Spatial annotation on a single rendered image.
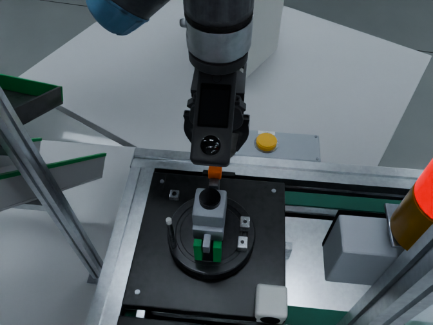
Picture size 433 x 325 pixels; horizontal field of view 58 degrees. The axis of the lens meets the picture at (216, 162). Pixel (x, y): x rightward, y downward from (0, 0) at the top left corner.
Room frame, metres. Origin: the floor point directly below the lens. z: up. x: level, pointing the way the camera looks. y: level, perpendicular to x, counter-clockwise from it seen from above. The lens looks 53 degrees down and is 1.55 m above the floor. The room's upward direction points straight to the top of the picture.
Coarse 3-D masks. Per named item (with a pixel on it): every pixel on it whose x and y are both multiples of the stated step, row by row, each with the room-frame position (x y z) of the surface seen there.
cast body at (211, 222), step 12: (204, 192) 0.29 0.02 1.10; (216, 192) 0.29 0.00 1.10; (204, 204) 0.27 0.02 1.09; (216, 204) 0.27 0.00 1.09; (192, 216) 0.26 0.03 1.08; (204, 216) 0.26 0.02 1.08; (216, 216) 0.26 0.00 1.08; (204, 228) 0.26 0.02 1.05; (216, 228) 0.26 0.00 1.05; (204, 240) 0.24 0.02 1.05; (216, 240) 0.25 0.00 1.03; (204, 252) 0.23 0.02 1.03
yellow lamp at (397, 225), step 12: (408, 192) 0.16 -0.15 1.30; (408, 204) 0.15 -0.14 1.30; (396, 216) 0.15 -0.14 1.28; (408, 216) 0.14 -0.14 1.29; (420, 216) 0.14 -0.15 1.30; (396, 228) 0.15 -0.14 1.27; (408, 228) 0.14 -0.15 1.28; (420, 228) 0.13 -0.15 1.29; (396, 240) 0.14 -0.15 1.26; (408, 240) 0.13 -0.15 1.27
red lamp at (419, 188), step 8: (432, 160) 0.16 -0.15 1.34; (432, 168) 0.15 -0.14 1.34; (424, 176) 0.16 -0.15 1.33; (432, 176) 0.15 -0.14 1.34; (416, 184) 0.16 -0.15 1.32; (424, 184) 0.15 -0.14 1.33; (432, 184) 0.15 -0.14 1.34; (416, 192) 0.15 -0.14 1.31; (424, 192) 0.15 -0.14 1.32; (432, 192) 0.14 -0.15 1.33; (416, 200) 0.15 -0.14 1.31; (424, 200) 0.14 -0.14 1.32; (432, 200) 0.14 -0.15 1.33; (424, 208) 0.14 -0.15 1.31; (432, 208) 0.14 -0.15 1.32; (432, 216) 0.13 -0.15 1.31
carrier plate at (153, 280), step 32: (160, 192) 0.37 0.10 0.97; (192, 192) 0.37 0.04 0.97; (256, 192) 0.37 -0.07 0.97; (160, 224) 0.31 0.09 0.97; (256, 224) 0.31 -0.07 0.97; (160, 256) 0.25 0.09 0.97; (256, 256) 0.25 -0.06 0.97; (128, 288) 0.20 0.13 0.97; (160, 288) 0.20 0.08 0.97; (192, 288) 0.20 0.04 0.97; (224, 288) 0.20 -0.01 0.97
